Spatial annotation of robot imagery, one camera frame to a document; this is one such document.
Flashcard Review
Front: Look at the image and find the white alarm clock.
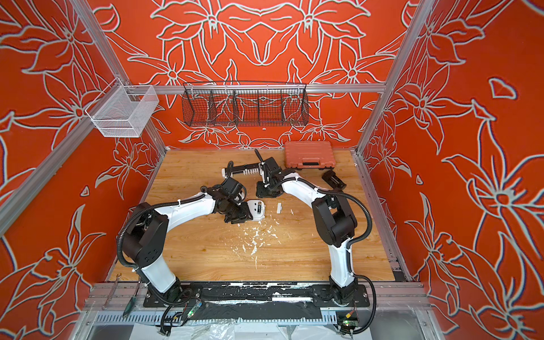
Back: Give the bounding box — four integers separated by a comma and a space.
247, 199, 266, 222

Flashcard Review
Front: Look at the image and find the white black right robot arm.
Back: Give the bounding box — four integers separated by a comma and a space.
254, 150, 375, 307

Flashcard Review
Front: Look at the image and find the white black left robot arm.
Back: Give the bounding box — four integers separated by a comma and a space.
116, 178, 263, 336

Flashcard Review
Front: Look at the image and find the black white screwdriver bit holder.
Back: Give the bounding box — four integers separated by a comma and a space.
221, 161, 261, 179

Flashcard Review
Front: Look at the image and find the red plastic tool case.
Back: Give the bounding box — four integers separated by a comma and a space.
284, 141, 336, 170

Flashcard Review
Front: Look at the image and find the black small vise clamp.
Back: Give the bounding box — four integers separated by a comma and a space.
322, 170, 347, 191

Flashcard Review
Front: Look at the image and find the clear plastic bag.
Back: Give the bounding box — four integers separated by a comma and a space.
191, 322, 237, 340

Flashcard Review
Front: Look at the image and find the metal wrench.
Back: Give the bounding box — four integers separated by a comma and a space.
102, 273, 122, 310

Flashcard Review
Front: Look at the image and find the black wire wall basket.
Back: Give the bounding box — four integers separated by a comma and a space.
181, 81, 310, 128

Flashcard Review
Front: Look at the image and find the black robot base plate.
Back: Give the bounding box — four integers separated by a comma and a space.
142, 281, 371, 309

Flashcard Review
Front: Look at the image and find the white wire wall basket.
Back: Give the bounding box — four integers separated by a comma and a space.
85, 85, 160, 138

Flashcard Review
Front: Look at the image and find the green handled screwdriver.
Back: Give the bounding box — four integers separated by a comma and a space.
123, 277, 143, 319

